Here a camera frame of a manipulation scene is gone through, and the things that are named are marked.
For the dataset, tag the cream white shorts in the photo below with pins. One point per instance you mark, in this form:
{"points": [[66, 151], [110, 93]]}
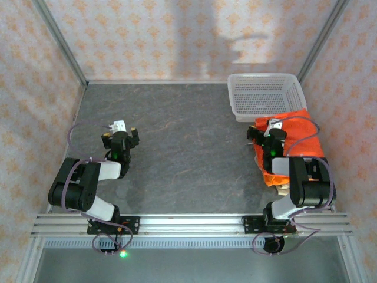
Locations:
{"points": [[282, 190]]}

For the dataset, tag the aluminium table side bar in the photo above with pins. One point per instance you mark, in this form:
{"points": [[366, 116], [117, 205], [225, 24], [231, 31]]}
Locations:
{"points": [[58, 177]]}

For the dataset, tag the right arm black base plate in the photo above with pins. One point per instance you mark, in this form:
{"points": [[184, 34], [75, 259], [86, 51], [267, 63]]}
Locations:
{"points": [[248, 225]]}

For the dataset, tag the red-orange shorts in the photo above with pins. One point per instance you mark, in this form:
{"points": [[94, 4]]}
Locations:
{"points": [[300, 126]]}

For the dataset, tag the glowing status light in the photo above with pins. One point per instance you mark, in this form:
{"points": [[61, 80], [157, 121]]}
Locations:
{"points": [[123, 253]]}

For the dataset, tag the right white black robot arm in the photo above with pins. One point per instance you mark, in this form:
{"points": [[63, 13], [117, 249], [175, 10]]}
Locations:
{"points": [[309, 188]]}

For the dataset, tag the aluminium frame bar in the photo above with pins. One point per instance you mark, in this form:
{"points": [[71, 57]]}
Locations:
{"points": [[162, 81]]}

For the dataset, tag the black round puck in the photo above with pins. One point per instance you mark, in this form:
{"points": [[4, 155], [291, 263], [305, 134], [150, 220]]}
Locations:
{"points": [[269, 244]]}

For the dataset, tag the aluminium frame post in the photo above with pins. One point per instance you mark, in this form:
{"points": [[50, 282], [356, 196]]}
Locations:
{"points": [[324, 35], [60, 41]]}

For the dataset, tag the aluminium mounting rail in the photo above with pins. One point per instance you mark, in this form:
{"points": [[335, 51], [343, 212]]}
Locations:
{"points": [[191, 224]]}

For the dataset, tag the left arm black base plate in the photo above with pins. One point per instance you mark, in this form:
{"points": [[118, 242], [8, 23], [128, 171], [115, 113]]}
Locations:
{"points": [[134, 227]]}

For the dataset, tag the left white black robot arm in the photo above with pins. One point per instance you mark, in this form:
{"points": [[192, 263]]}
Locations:
{"points": [[103, 207]]}

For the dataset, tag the white perforated plastic basket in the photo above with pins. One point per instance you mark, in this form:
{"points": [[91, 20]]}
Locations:
{"points": [[259, 94]]}

